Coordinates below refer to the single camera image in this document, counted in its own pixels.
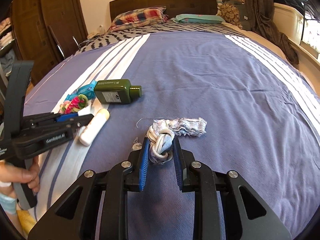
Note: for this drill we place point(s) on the colourful pompom toy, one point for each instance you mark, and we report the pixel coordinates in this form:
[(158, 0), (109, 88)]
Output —
[(73, 106)]

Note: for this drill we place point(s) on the brown patterned cushion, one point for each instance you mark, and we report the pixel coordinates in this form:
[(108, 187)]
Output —
[(234, 12)]

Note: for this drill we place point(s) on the plaid red blue pillow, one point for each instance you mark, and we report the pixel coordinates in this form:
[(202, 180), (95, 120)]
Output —
[(139, 18)]

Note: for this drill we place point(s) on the white storage box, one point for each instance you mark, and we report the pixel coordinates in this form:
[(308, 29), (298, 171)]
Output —
[(288, 21)]

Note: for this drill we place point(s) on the knotted white blue rag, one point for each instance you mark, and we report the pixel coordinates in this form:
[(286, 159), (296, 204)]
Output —
[(162, 132)]

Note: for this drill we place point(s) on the blue snack wrapper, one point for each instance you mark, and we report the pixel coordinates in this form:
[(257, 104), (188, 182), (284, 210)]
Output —
[(87, 90)]

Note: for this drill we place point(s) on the teal pillow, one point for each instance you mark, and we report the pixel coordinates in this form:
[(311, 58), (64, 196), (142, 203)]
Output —
[(196, 18)]

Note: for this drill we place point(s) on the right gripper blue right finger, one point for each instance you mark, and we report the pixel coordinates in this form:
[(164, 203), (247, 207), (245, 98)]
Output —
[(177, 154)]

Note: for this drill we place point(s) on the dark wooden headboard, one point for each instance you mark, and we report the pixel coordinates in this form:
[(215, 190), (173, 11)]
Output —
[(173, 7)]

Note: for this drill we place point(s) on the blue white striped bed cover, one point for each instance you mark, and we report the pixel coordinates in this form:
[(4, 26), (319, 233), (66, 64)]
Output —
[(231, 101)]

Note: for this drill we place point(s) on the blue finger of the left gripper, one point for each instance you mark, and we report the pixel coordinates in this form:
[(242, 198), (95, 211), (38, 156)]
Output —
[(65, 117)]

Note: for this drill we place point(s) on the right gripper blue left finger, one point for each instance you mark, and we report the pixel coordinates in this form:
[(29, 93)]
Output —
[(143, 163)]

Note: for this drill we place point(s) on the dark green bottle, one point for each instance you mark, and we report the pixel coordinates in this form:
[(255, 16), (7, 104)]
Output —
[(118, 91)]

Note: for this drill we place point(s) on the black white patterned sheet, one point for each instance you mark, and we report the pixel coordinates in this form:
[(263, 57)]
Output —
[(109, 38)]

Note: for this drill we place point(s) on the person's left hand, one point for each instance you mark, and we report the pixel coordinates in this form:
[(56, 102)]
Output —
[(12, 174)]

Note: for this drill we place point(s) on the dark wooden wardrobe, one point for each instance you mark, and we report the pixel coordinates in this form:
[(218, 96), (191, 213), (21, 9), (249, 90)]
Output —
[(45, 31)]

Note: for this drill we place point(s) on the dark brown curtain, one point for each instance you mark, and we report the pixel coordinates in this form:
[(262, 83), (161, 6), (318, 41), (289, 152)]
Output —
[(260, 16)]

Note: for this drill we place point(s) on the cream white tube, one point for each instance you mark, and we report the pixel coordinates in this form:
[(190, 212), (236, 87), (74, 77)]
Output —
[(94, 127)]

